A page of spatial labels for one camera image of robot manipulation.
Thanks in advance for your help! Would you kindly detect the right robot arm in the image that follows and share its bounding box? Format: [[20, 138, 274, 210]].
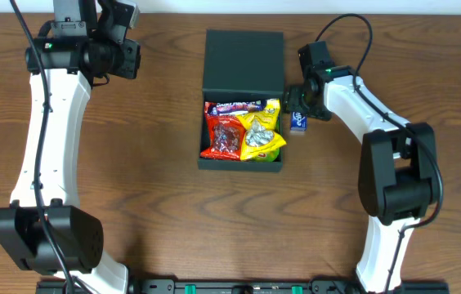
[[282, 41, 447, 293]]

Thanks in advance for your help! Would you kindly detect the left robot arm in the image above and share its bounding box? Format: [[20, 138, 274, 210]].
[[0, 0, 141, 293]]

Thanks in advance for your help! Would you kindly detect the dark green box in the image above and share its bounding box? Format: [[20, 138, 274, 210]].
[[198, 30, 284, 172]]

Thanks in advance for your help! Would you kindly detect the purple Dairy Milk bar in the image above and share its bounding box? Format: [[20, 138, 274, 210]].
[[204, 100, 266, 116]]

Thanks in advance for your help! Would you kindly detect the green Haribo gummy bag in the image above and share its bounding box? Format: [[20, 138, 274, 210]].
[[252, 149, 280, 162]]

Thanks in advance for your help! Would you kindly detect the red Hacks candy bag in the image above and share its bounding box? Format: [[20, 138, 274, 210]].
[[200, 102, 245, 161]]

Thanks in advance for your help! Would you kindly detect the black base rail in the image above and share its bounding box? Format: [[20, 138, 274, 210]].
[[35, 279, 450, 294]]

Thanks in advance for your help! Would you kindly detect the yellow Hacks candy bag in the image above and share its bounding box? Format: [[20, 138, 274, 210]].
[[237, 99, 286, 161]]

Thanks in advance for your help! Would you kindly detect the blue Eclipse mints pack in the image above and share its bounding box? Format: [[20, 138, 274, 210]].
[[290, 112, 307, 131]]

